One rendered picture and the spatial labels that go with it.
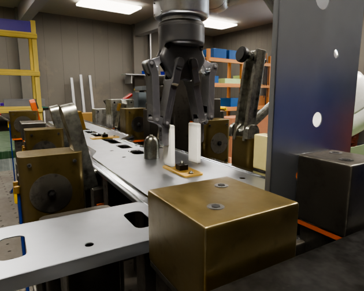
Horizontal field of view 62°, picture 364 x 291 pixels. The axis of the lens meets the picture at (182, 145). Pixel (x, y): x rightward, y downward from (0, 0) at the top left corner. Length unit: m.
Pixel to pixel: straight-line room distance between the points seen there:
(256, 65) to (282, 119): 0.33
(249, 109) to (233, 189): 0.36
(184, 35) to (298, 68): 0.24
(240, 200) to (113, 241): 0.13
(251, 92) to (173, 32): 0.19
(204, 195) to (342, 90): 0.18
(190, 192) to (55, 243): 0.14
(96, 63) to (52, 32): 1.24
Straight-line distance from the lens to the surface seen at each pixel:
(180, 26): 0.49
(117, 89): 8.75
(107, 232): 0.31
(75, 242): 0.30
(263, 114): 0.62
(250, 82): 0.61
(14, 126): 1.47
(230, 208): 0.20
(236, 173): 0.52
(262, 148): 0.52
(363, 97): 1.18
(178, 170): 0.52
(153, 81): 0.48
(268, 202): 0.22
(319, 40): 0.30
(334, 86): 0.32
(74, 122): 0.49
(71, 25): 8.52
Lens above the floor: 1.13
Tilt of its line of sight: 10 degrees down
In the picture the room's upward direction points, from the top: straight up
